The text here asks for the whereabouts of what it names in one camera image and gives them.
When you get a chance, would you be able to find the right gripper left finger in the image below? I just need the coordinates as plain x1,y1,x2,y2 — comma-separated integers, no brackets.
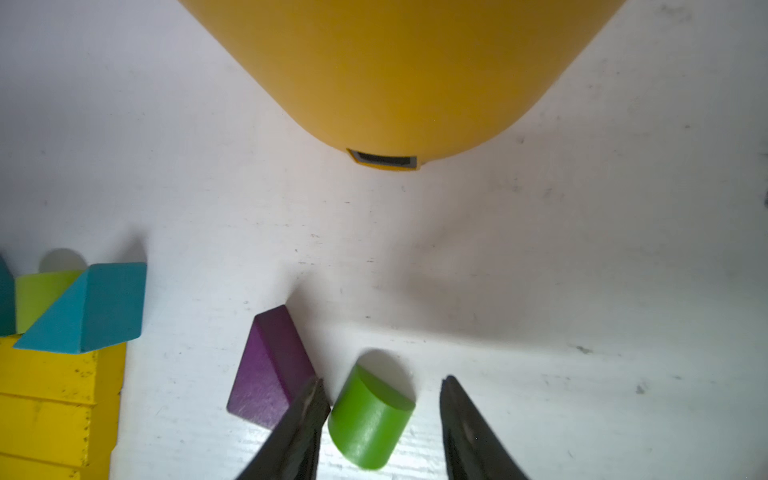
236,377,331,480

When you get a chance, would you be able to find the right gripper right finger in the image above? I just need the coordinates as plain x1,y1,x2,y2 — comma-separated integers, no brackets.
439,375,529,480

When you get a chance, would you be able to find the purple triangle block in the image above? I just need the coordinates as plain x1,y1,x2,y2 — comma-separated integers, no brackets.
226,305,316,429

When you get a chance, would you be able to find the green cube block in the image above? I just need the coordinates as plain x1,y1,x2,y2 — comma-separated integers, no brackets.
328,364,415,470

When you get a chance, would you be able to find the long yellow rectangle block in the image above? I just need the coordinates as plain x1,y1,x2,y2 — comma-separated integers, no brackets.
1,335,127,405

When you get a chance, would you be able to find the teal triangle block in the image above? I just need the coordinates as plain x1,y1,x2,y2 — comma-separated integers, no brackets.
0,258,16,337
15,262,147,355

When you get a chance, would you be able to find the light green cylinder block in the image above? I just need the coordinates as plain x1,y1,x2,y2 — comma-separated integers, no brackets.
15,270,83,334

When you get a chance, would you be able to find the yellow pot with lid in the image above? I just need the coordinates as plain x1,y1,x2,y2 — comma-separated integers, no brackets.
186,1,619,171

